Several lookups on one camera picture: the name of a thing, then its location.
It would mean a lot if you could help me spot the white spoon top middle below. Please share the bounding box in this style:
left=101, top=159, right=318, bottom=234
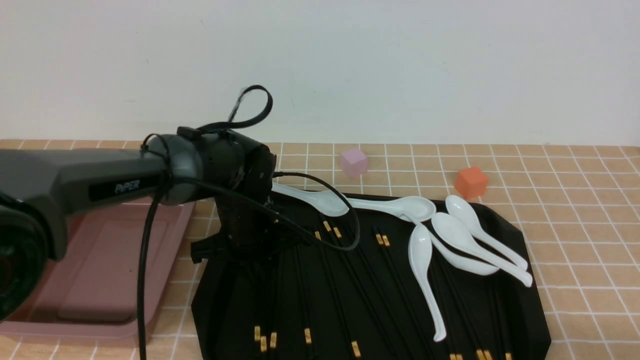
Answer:
left=348, top=195, right=437, bottom=223

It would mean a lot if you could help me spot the orange cube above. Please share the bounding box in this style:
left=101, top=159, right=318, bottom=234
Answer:
left=454, top=166, right=489, bottom=199

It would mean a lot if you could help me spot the white spoon long vertical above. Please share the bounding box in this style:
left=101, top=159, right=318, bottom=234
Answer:
left=407, top=221, right=447, bottom=342

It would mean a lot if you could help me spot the pink plastic bin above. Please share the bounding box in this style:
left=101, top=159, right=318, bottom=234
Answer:
left=0, top=200, right=197, bottom=348

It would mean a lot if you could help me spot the white spoon front right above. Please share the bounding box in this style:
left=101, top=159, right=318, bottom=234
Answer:
left=430, top=212, right=533, bottom=287

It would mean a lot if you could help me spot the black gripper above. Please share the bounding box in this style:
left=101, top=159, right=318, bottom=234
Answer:
left=190, top=142, right=301, bottom=264

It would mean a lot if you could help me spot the white spoon far left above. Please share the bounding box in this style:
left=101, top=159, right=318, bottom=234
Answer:
left=272, top=183, right=350, bottom=218

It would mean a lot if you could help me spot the black octagonal tray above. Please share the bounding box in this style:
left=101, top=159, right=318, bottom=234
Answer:
left=190, top=206, right=552, bottom=360

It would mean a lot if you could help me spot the white spoon far right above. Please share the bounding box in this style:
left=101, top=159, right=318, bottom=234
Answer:
left=445, top=194, right=529, bottom=271

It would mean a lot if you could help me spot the pink cube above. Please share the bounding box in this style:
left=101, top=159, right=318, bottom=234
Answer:
left=340, top=147, right=370, bottom=178

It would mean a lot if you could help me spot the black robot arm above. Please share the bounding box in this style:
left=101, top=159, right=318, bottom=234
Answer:
left=0, top=126, right=277, bottom=320

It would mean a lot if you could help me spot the white spoon under middle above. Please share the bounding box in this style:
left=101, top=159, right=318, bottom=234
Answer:
left=402, top=214, right=499, bottom=276

